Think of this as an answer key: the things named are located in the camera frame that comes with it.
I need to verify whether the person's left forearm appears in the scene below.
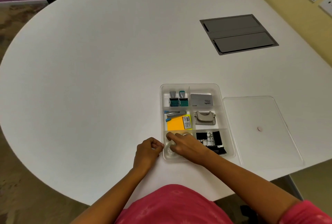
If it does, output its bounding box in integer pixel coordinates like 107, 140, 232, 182
69, 165, 153, 224

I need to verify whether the pink shirt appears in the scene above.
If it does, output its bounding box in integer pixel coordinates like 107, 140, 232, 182
114, 184, 332, 224

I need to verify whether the grey cardboard box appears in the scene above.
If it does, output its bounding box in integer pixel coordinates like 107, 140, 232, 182
190, 93, 215, 108

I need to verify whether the clear plastic organizer tray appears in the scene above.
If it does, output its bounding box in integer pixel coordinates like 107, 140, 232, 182
160, 83, 237, 163

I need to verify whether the person's left hand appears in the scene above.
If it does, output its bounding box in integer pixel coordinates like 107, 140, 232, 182
133, 137, 165, 173

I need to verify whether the person's right forearm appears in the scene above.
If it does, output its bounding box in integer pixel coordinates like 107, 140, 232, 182
200, 152, 305, 224

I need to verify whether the clear tape roll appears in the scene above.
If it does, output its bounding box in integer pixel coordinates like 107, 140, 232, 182
165, 132, 193, 160

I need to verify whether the small white wall socket panel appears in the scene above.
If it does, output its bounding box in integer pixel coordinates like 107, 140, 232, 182
319, 0, 332, 17

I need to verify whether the clear plastic tray lid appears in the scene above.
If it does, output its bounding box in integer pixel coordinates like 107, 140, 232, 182
223, 96, 305, 168

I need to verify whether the grey hole punch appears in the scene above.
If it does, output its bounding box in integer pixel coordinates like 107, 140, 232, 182
194, 110, 217, 125

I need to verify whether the yellow sticky note pad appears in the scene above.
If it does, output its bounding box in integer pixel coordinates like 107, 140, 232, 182
167, 116, 193, 132

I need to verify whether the blue and silver stapler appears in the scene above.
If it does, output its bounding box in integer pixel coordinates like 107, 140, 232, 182
164, 110, 188, 122

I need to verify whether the pile of black binder clips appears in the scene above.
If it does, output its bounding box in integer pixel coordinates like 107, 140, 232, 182
196, 131, 227, 156

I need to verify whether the grey table cable hatch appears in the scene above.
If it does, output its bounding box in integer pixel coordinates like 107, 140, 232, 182
199, 14, 279, 56

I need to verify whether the grey table leg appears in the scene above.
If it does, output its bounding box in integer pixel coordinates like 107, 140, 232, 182
287, 174, 304, 201

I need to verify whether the person's right hand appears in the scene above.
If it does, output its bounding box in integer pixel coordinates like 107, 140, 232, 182
166, 132, 212, 166

